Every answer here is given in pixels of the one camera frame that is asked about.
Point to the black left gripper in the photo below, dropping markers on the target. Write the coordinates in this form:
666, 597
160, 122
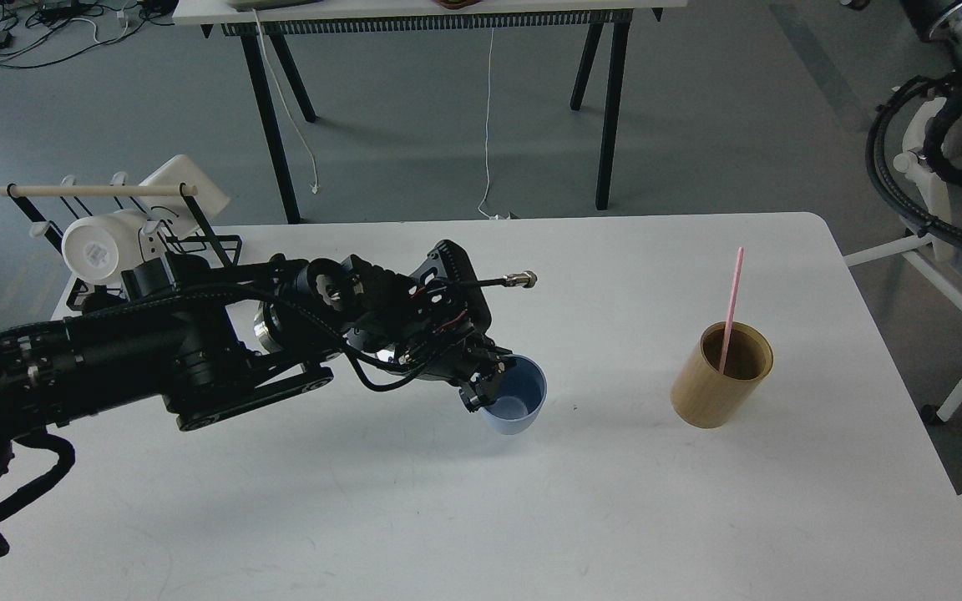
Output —
428, 325

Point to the light blue cup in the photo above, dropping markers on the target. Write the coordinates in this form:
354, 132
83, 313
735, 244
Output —
518, 399

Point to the pink chopstick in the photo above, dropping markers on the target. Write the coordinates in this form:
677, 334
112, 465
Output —
731, 311

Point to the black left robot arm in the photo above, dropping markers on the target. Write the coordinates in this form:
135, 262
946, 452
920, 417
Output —
218, 342

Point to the bamboo cylinder holder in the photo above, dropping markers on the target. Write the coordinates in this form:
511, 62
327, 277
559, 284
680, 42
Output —
720, 374

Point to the white mug on rack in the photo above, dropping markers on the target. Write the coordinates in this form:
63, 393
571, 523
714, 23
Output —
98, 248

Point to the black wire cup rack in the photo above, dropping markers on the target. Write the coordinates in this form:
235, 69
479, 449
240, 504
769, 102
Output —
174, 214

